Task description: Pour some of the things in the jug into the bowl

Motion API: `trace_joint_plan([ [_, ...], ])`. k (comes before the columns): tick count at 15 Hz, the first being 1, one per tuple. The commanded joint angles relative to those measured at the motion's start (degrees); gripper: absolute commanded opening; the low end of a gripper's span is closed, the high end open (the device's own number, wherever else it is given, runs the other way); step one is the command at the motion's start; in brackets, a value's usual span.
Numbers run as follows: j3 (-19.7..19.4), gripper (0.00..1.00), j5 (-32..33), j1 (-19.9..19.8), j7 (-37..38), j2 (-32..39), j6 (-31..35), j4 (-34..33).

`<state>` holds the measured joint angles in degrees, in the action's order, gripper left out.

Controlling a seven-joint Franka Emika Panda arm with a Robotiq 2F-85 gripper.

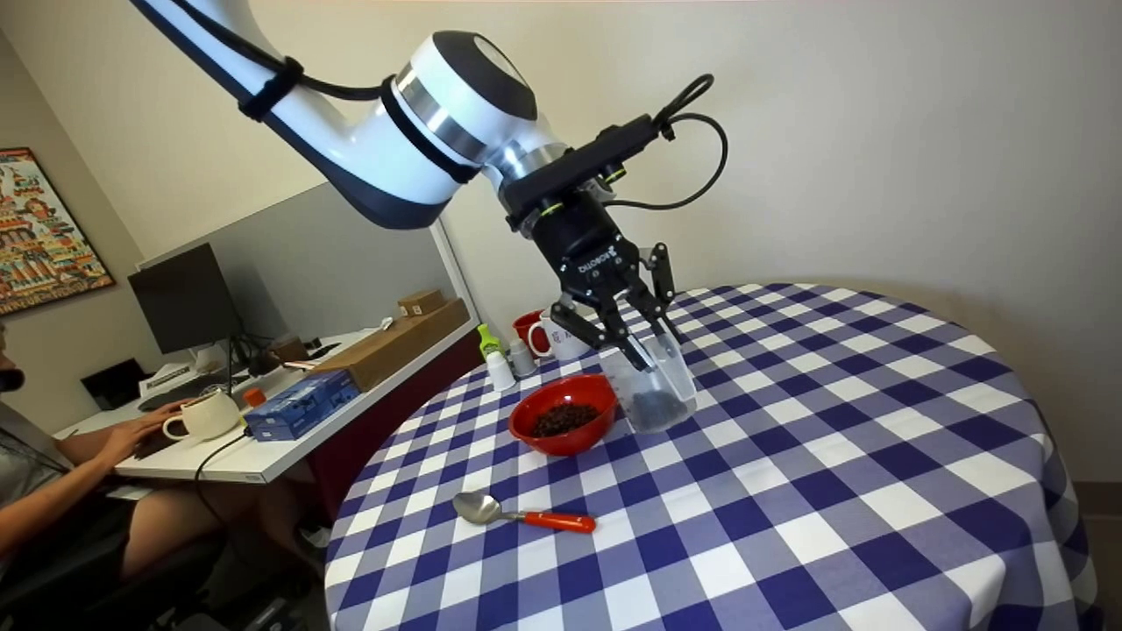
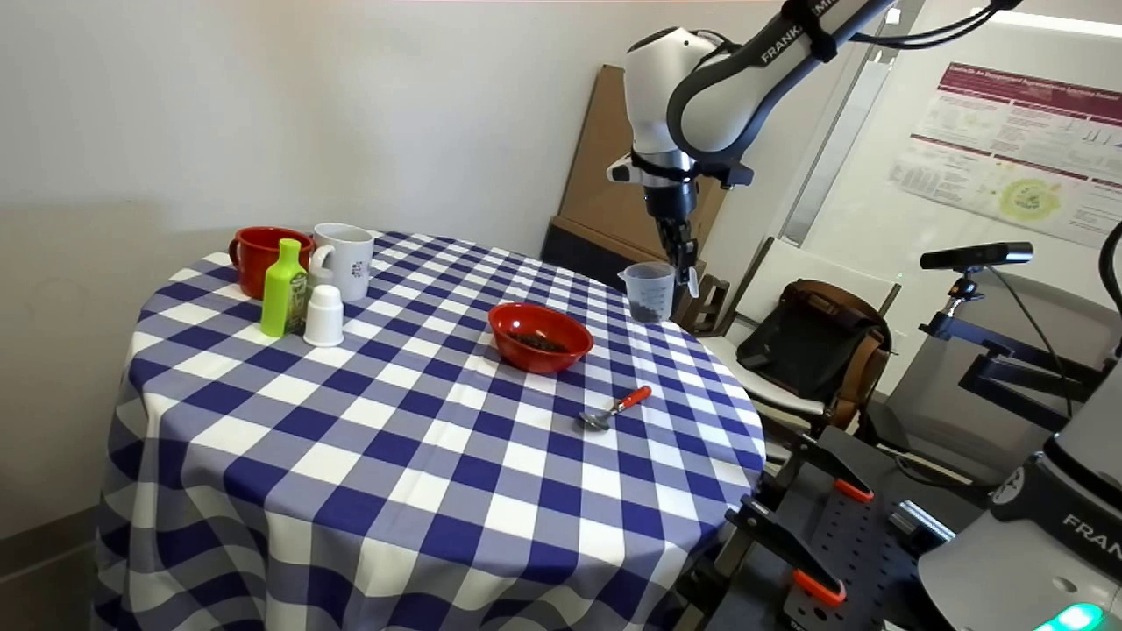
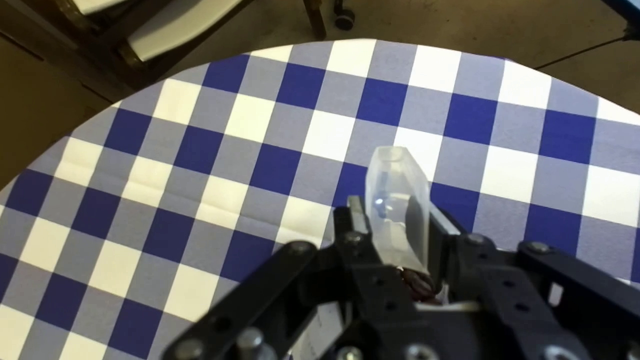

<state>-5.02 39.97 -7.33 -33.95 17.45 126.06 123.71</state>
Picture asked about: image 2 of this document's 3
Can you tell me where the red bowl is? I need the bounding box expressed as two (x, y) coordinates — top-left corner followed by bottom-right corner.
(487, 299), (597, 377)

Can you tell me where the orange handled black clamp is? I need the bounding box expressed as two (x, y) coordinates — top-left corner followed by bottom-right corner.
(792, 432), (879, 507)
(733, 499), (853, 613)

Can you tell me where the small white plastic bottle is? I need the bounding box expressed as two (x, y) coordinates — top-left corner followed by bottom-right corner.
(300, 282), (351, 351)

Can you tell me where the large brown cardboard box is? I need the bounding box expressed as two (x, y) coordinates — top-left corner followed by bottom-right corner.
(552, 62), (735, 270)

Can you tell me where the metal spoon orange handle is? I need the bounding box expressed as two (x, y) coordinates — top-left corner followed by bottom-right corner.
(575, 381), (656, 433)

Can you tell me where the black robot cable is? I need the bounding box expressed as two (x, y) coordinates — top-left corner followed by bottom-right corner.
(802, 0), (1027, 57)

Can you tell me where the brown leather bag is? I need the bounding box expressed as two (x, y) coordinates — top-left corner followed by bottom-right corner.
(733, 276), (894, 432)

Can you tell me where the white mug with print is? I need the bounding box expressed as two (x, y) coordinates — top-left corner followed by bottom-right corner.
(306, 224), (382, 307)

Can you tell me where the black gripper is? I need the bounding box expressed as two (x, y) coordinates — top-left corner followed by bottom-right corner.
(637, 152), (711, 303)

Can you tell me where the grey metal cabinet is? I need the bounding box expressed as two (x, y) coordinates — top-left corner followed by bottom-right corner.
(873, 273), (1122, 485)

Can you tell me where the red mug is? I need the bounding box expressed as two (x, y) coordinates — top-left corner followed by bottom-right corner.
(226, 224), (324, 303)

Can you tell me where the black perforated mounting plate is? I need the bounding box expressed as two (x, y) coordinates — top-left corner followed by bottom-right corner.
(686, 424), (985, 631)

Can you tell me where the green plastic bottle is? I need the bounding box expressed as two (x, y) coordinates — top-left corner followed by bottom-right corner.
(256, 236), (316, 339)

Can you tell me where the blue black camera stand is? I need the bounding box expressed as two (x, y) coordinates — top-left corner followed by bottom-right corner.
(925, 265), (1116, 432)

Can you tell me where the blue white checked tablecloth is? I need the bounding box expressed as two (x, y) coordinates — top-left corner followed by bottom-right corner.
(87, 224), (770, 631)

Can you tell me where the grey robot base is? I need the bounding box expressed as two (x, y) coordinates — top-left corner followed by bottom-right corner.
(916, 354), (1122, 631)

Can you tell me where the black stereo camera bar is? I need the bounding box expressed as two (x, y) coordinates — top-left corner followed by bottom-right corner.
(920, 240), (1039, 273)

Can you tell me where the white poster maroon header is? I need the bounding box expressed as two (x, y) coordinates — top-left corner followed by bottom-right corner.
(886, 60), (1122, 250)

